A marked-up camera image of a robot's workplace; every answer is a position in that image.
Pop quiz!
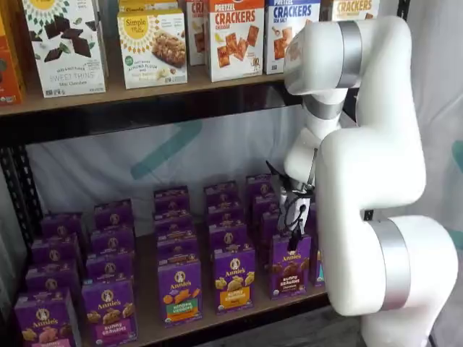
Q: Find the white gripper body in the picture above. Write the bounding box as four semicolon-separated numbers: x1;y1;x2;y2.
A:
280;189;311;238

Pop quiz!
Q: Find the purple Annie's box yellow label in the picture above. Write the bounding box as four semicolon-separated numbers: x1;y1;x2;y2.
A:
213;242;257;316
203;180;240;207
208;223;250;249
205;202;245;228

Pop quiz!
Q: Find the purple Annie's box magenta label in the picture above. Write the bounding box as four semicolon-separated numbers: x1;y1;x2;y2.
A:
81;277;139;343
85;252;135;282
93;198;134;228
90;224;137;255

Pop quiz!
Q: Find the purple Annie's box teal label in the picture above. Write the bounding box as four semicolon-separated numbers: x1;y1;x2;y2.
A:
310;248;327;289

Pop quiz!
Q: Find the black metal shelf frame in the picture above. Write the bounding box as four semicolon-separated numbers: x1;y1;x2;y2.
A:
0;0;413;347

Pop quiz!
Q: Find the brown wooden shelf board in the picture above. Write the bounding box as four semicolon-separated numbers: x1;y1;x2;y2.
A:
35;202;331;347
0;64;290;117

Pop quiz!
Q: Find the purple Annie's box brown label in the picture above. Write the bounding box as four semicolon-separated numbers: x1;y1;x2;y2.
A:
268;234;313;301
259;211;281;256
245;173;276;199
252;194;280;218

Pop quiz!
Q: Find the orange snack box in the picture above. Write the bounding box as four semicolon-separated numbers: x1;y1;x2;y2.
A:
0;10;27;106

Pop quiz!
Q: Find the white backdrop cloth teal print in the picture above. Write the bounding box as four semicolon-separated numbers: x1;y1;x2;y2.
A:
0;0;463;347

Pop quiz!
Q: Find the Sweet Thins mint chocolate box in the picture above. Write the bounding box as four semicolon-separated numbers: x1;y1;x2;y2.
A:
21;0;109;98

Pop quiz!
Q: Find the purple Annie's hidden veggies box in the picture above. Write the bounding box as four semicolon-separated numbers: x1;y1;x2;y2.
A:
153;208;195;234
156;228;200;254
153;185;191;214
157;249;203;328

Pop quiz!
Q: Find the orange cheddar pretzel crackers box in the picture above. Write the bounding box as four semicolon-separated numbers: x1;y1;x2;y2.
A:
204;0;265;83
185;0;208;67

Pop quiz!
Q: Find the purple Annie's box pink label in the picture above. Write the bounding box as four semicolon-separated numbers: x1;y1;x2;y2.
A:
25;260;81;296
40;212;86;239
14;288;81;347
30;234;82;267

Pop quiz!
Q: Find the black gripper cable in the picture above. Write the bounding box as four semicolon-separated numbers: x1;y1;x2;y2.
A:
281;194;309;234

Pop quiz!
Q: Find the Simple Mills almond bars box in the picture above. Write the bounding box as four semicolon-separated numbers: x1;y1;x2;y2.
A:
116;7;189;90
117;0;181;14

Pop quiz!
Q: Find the yellow pretzel crackers box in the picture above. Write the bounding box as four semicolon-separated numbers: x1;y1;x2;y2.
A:
320;0;381;23

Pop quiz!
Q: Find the blue sea salt crackers box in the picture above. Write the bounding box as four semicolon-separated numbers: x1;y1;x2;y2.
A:
263;0;322;76

